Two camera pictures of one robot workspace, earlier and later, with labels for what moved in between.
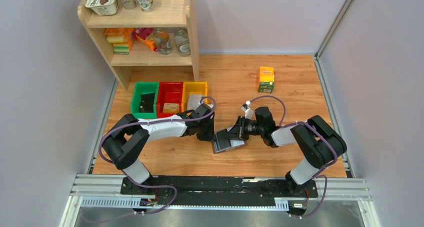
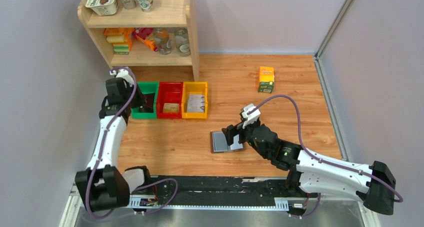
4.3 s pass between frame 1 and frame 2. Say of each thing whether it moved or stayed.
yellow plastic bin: stayed
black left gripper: moved
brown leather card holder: stayed
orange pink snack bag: stayed
